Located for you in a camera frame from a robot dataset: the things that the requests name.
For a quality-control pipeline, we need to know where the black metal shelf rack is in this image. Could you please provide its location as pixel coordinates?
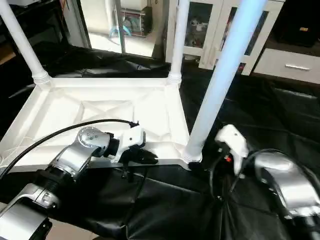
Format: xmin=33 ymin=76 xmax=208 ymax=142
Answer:
xmin=0 ymin=0 xmax=71 ymax=58

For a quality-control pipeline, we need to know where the white plastic table leg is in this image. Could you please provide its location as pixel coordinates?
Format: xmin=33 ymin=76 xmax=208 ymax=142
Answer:
xmin=167 ymin=0 xmax=191 ymax=86
xmin=182 ymin=0 xmax=270 ymax=164
xmin=0 ymin=0 xmax=52 ymax=86

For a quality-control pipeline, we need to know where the black mat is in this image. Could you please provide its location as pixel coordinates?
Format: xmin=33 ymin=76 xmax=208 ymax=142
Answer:
xmin=0 ymin=41 xmax=320 ymax=240

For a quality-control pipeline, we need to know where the black box yellow label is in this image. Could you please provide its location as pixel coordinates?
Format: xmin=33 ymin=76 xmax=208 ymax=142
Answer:
xmin=276 ymin=0 xmax=320 ymax=48

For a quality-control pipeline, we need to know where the light blue metal frame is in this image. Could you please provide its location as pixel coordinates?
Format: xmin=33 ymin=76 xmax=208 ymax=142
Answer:
xmin=109 ymin=0 xmax=134 ymax=53

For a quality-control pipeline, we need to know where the white drawer unit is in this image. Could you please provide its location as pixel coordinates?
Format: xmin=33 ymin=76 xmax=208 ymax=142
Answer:
xmin=252 ymin=47 xmax=320 ymax=85

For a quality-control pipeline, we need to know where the dark storage box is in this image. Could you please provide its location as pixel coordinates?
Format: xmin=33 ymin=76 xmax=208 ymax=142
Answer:
xmin=122 ymin=6 xmax=152 ymax=38

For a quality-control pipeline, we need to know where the white glass-door cabinet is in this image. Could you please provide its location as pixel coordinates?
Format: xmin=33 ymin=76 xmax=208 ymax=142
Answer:
xmin=165 ymin=0 xmax=282 ymax=77

